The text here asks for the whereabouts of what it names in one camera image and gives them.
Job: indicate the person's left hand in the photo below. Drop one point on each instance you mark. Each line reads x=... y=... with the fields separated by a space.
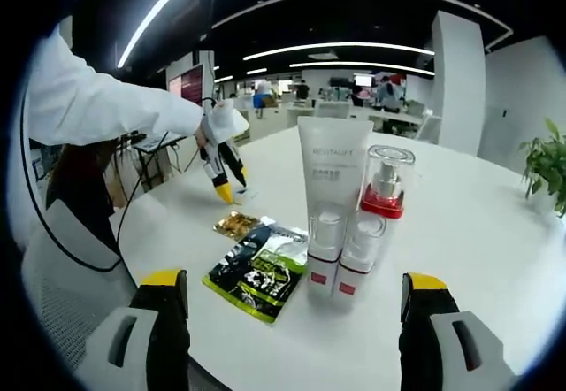
x=203 y=136

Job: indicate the white skincare tube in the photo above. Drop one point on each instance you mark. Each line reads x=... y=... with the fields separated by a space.
x=331 y=165

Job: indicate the long thin ceiling light strip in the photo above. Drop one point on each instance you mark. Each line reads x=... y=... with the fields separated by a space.
x=354 y=44
x=354 y=63

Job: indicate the person's dark garment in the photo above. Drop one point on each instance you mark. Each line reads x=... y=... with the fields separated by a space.
x=79 y=178

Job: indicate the wide curved ceiling light strip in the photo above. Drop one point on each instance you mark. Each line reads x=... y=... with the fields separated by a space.
x=157 y=10

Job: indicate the green potted plant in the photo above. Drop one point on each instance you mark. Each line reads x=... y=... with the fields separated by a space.
x=546 y=165

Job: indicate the white office chair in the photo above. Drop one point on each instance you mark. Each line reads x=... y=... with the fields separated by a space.
x=429 y=128
x=334 y=110

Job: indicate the small clear skincare sachet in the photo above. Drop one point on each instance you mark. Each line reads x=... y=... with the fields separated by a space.
x=247 y=193

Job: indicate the small white skincare pump bottle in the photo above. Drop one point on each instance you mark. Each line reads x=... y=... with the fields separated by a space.
x=354 y=276
x=323 y=271

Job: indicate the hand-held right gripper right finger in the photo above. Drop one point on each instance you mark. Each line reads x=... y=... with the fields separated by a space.
x=442 y=355

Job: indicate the small background monitor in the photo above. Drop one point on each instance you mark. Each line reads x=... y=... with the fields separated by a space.
x=363 y=80

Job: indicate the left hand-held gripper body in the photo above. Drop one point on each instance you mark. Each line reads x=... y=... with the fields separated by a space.
x=227 y=121

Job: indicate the grey monitor stand desk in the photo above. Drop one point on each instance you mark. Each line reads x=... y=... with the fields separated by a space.
x=152 y=143

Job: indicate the green black skincare sachet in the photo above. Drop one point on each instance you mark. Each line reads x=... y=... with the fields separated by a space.
x=256 y=280

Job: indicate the grey mesh office chair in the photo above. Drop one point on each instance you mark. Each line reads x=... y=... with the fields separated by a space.
x=66 y=311

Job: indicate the gold skincare sachet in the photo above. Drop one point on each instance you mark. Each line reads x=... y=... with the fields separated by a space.
x=236 y=224

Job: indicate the silver blue skincare sachet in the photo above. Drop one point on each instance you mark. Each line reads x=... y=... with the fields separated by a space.
x=287 y=243

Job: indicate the red collar skincare bottle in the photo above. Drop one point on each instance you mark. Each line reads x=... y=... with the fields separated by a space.
x=382 y=205

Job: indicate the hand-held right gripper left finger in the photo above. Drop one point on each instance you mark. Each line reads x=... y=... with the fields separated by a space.
x=146 y=347

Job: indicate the row of white office desks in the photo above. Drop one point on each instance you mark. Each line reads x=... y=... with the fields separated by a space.
x=398 y=119

